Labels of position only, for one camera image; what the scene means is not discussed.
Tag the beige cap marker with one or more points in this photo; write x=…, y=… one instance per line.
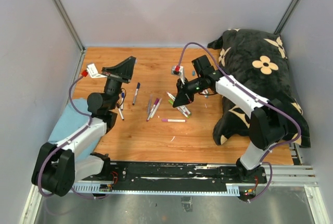
x=156, y=107

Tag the lavender cap marker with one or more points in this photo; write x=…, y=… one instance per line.
x=171, y=96

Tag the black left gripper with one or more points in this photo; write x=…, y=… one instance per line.
x=124, y=70

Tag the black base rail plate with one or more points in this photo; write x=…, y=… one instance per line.
x=177, y=177

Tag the small blue cap marker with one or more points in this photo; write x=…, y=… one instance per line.
x=122, y=100

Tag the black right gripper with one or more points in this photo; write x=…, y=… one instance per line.
x=183, y=96

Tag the aluminium frame rails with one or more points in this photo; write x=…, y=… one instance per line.
x=291, y=195

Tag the light blue cloth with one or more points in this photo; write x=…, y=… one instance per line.
x=69, y=122

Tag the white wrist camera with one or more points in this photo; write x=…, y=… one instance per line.
x=178, y=71
x=92, y=72

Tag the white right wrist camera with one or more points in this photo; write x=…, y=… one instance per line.
x=178, y=71

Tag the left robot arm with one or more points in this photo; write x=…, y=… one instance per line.
x=56, y=169

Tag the pink cap lying marker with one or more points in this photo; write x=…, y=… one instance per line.
x=174, y=120

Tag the black floral pillow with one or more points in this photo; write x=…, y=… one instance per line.
x=256, y=59

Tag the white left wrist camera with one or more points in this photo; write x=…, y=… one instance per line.
x=92, y=72

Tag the light green cap marker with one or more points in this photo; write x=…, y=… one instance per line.
x=179, y=109

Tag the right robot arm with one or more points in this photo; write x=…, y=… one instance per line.
x=268, y=122

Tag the navy cap marker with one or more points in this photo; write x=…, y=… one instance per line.
x=136, y=93

